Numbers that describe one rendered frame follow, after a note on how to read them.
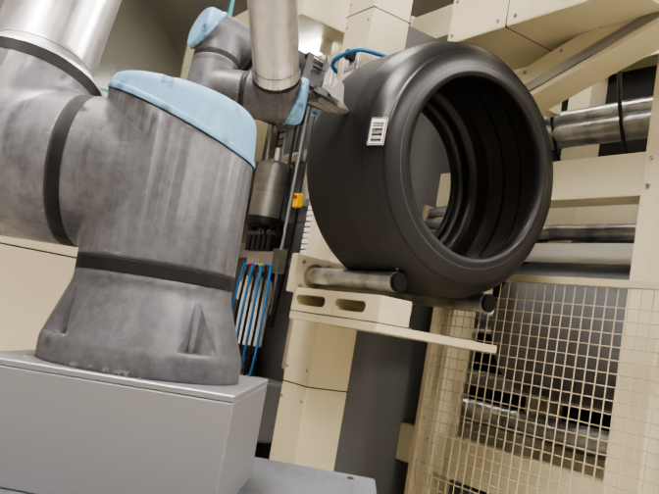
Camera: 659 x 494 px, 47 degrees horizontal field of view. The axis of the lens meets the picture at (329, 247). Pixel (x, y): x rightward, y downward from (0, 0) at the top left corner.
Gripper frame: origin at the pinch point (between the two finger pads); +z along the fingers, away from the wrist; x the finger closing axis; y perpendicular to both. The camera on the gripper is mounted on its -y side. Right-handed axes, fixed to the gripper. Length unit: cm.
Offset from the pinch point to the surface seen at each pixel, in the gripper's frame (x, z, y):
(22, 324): 56, -36, -63
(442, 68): -12.5, 13.9, 15.0
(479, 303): -7, 46, -29
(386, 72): -6.6, 4.0, 10.4
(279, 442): 37, 32, -75
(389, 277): -7.6, 18.5, -31.8
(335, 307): 7.9, 17.6, -39.8
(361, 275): 2.8, 18.5, -31.7
